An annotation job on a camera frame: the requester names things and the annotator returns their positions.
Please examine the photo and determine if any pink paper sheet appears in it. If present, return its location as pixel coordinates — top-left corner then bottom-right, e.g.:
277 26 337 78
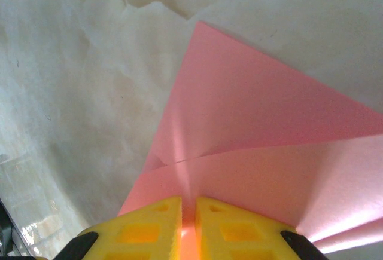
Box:
116 20 383 255

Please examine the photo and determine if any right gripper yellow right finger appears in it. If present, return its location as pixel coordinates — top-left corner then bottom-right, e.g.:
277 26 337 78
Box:
194 195 327 260

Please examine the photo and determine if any long aluminium base rail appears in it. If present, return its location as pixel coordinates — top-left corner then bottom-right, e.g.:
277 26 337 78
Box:
0 197 24 260

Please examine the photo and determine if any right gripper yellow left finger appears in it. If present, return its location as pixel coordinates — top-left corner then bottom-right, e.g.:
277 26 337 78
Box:
59 195 184 260

